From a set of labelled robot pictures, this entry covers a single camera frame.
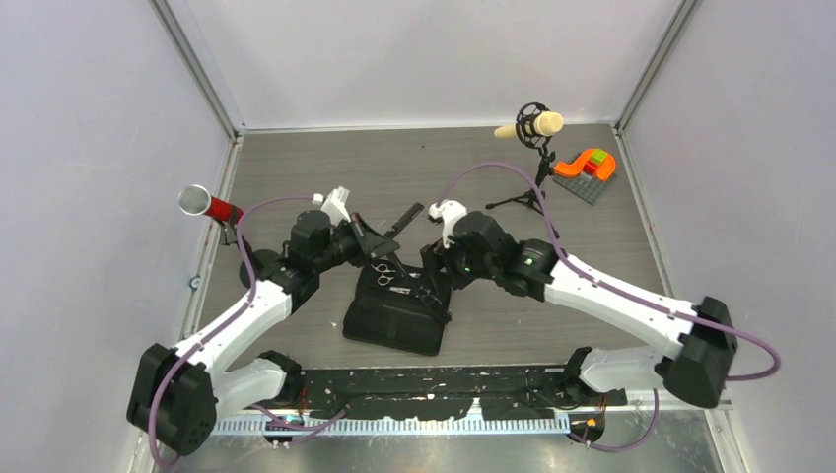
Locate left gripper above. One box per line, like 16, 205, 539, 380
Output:
313, 212, 397, 274

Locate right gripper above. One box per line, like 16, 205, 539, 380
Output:
422, 234, 499, 297

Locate silver scissors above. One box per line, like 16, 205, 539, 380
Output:
411, 285, 443, 307
371, 262, 412, 288

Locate black zip tool case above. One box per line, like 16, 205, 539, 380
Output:
342, 259, 453, 357

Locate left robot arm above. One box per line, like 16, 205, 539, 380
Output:
126, 210, 409, 456

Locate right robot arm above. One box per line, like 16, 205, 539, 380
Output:
429, 200, 738, 409

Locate black flat comb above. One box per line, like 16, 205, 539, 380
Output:
383, 202, 424, 239

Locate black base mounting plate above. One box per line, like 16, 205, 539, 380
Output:
238, 365, 628, 423

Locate grey lego baseplate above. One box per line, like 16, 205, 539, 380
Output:
552, 173, 618, 206

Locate beige microphone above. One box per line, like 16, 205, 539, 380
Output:
494, 111, 564, 141

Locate red lego brick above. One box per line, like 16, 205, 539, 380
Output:
582, 161, 598, 175

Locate red silver microphone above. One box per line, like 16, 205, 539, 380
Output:
177, 184, 244, 225

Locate orange curved toy piece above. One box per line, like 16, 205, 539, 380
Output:
553, 148, 617, 180

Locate green lego brick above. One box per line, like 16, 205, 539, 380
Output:
590, 149, 610, 166

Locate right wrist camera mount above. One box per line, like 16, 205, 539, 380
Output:
428, 199, 468, 249

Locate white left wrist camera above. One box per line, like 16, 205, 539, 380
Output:
312, 186, 351, 226

